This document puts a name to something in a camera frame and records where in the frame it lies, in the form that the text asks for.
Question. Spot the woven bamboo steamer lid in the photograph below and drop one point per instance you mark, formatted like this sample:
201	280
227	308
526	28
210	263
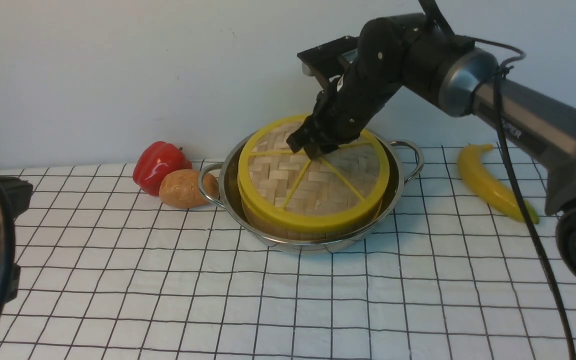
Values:
267	163

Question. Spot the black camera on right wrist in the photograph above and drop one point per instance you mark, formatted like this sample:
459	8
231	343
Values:
330	60

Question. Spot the red bell pepper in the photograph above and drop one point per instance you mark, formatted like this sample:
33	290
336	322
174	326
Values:
156	162

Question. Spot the brown potato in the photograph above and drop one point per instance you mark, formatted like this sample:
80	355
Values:
180	189

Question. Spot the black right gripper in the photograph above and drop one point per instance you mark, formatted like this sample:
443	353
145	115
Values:
350	101

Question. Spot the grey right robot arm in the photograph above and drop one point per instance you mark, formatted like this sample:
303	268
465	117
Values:
420	51

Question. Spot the yellow banana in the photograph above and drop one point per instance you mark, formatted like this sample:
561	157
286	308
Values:
484	185

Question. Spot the stainless steel two-handled pot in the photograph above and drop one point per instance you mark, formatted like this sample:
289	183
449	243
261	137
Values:
230	200

